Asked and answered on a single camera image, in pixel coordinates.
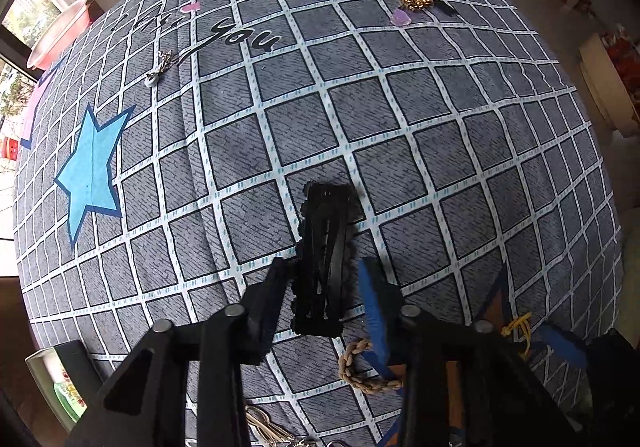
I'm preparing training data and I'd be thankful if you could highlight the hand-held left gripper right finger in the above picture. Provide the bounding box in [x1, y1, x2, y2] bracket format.
[357, 256, 576, 447]

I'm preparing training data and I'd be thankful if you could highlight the yellow cord bracelet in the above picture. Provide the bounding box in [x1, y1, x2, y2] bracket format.
[501, 311, 533, 358]

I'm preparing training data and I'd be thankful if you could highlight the grey grid star tablecloth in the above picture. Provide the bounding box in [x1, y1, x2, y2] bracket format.
[12, 0, 626, 447]

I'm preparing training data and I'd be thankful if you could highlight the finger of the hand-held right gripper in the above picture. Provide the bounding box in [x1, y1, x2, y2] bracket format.
[540, 322, 591, 370]

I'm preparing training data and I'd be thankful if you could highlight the brown braided rope bracelet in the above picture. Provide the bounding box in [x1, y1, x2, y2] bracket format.
[339, 337, 405, 395]

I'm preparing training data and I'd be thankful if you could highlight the white round container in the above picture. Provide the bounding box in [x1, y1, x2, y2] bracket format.
[579, 32, 640, 138]

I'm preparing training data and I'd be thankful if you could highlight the pink plastic basin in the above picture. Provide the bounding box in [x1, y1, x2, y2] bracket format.
[26, 0, 91, 70]

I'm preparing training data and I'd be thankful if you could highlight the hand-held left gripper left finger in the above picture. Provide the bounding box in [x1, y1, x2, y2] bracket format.
[65, 256, 291, 447]

